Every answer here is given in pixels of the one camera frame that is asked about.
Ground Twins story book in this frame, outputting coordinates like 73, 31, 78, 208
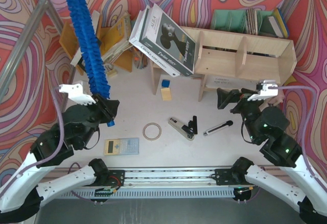
139, 4, 196, 77

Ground black clip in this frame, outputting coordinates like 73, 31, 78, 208
188, 115, 198, 135

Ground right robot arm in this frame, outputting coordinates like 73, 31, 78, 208
215, 84, 326, 223

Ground pink pig figure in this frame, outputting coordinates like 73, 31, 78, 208
268, 90, 285, 106

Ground beige masking tape roll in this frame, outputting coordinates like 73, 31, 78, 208
143, 122, 162, 141

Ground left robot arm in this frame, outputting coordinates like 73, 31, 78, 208
1, 94, 120, 223

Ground beige calculator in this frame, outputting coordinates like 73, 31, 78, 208
104, 138, 139, 156

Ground white Chokladfabriken book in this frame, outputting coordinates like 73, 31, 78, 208
129, 6, 180, 77

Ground beige black stapler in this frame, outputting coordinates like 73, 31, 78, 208
168, 117, 195, 141

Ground pencil cup with pencils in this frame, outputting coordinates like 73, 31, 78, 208
132, 47, 148, 69

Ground light wooden bookshelf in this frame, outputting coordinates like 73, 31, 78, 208
150, 26, 297, 111

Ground spiral notebook white cover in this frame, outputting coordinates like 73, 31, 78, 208
205, 76, 257, 90

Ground green desk organizer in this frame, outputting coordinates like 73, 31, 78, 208
210, 10, 278, 38

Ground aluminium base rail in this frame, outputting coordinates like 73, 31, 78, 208
41, 166, 297, 187

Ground black white paperback book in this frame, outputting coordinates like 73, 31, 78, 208
71, 10, 102, 75

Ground blue eraser block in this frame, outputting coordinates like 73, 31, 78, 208
161, 79, 170, 88

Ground blue covered notebook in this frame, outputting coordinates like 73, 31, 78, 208
267, 8, 290, 39

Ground blue fluffy duster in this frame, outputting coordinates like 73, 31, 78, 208
66, 0, 110, 98

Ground yellow worn book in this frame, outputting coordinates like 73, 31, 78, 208
100, 12, 132, 64

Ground orange wooden book stand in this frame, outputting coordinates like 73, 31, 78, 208
59, 23, 132, 72

